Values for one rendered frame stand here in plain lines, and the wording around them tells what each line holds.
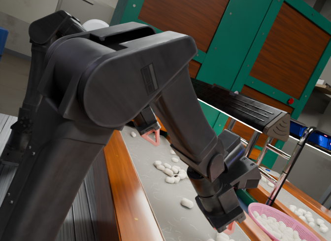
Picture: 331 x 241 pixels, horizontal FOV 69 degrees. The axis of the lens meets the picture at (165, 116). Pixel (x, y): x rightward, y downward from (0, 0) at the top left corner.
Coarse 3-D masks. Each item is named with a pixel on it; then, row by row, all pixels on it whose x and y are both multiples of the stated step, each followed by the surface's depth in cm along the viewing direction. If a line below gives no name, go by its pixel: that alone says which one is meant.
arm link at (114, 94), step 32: (96, 32) 25; (128, 32) 27; (96, 64) 18; (128, 64) 19; (160, 64) 22; (96, 96) 18; (128, 96) 21; (160, 96) 26; (192, 96) 30; (192, 128) 33; (192, 160) 38
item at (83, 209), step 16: (0, 128) 86; (0, 144) 77; (0, 176) 62; (0, 192) 57; (80, 192) 70; (80, 208) 63; (96, 208) 66; (64, 224) 56; (80, 224) 58; (96, 224) 60; (64, 240) 52; (80, 240) 53; (96, 240) 55
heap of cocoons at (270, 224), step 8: (256, 216) 87; (264, 216) 89; (264, 224) 83; (272, 224) 86; (280, 224) 89; (272, 232) 79; (280, 232) 81; (288, 232) 84; (296, 232) 86; (280, 240) 76; (288, 240) 80; (296, 240) 80; (304, 240) 83
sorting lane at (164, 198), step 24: (144, 144) 112; (168, 144) 129; (144, 168) 87; (144, 192) 70; (168, 192) 76; (192, 192) 84; (168, 216) 63; (192, 216) 68; (168, 240) 54; (192, 240) 58; (240, 240) 67
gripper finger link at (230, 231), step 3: (201, 210) 52; (204, 213) 50; (207, 219) 51; (210, 222) 50; (234, 222) 52; (231, 225) 53; (234, 225) 53; (213, 228) 49; (231, 228) 53; (234, 228) 54; (225, 231) 53; (228, 231) 53; (231, 231) 54; (228, 234) 54
